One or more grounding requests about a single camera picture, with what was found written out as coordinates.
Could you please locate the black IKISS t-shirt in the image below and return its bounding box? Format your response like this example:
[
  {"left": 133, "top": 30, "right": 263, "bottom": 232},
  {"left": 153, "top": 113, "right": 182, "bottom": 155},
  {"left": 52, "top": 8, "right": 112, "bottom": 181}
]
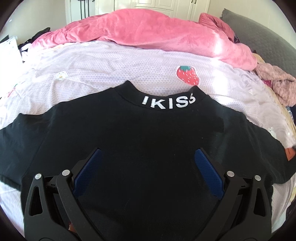
[{"left": 1, "top": 81, "right": 295, "bottom": 240}]

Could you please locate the dark clothes pile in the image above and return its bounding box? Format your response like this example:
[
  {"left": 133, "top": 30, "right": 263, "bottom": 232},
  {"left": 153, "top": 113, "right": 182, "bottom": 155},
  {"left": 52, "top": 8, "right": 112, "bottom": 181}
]
[{"left": 18, "top": 27, "right": 51, "bottom": 50}]

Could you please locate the light pink fuzzy garment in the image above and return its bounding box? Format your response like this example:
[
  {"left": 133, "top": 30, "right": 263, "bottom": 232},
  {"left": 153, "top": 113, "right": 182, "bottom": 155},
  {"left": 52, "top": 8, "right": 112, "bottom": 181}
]
[{"left": 254, "top": 63, "right": 295, "bottom": 107}]

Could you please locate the lilac strawberry bed sheet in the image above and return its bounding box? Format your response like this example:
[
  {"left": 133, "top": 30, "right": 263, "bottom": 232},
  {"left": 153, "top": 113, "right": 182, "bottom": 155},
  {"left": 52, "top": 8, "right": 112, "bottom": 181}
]
[{"left": 1, "top": 41, "right": 295, "bottom": 238}]

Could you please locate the white drawer cabinet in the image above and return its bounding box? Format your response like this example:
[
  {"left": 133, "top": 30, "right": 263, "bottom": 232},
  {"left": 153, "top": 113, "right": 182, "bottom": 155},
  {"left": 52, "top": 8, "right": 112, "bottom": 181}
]
[{"left": 1, "top": 36, "right": 23, "bottom": 67}]

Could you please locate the grey quilted headboard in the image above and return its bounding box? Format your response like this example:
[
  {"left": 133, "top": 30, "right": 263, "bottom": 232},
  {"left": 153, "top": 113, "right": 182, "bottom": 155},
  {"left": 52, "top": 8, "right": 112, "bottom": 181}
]
[{"left": 221, "top": 9, "right": 296, "bottom": 76}]

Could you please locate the pink plush blanket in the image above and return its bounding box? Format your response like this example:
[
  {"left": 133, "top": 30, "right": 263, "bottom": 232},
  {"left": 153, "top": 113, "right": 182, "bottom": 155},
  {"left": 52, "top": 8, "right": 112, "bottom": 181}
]
[{"left": 33, "top": 9, "right": 257, "bottom": 71}]

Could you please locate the white wardrobe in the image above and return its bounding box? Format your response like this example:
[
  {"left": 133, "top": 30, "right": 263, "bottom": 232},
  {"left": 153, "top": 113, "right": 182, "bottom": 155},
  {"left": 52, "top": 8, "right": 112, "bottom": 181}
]
[{"left": 65, "top": 0, "right": 210, "bottom": 23}]

